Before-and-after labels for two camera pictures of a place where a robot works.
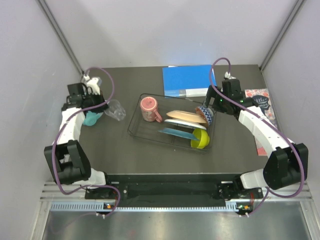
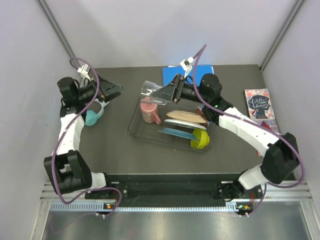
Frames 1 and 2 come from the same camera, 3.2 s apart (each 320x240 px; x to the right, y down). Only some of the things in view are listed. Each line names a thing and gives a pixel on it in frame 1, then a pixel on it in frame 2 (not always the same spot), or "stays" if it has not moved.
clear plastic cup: x=115 y=110 → x=148 y=88
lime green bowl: x=204 y=138 stays
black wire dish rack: x=177 y=122 stays
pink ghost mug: x=148 y=105 stays
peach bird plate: x=186 y=116 stays
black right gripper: x=211 y=93 → x=167 y=92
